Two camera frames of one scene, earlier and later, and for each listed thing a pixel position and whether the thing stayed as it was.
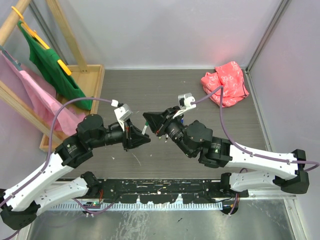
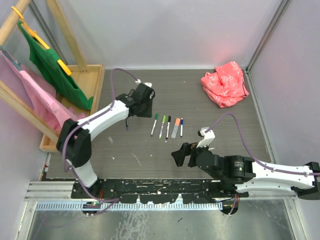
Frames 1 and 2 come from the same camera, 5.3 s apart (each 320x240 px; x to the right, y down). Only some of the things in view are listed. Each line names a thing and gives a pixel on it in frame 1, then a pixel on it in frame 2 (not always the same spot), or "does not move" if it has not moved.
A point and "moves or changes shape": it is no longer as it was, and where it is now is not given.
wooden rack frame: (33, 114) does not move
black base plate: (150, 190) does not move
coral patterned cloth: (230, 76) does not move
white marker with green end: (146, 123) moves or changes shape
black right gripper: (159, 122) -> (187, 149)
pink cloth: (39, 94) does not move
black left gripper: (132, 136) -> (146, 114)
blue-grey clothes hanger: (18, 65) does not move
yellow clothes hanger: (38, 38) does not move
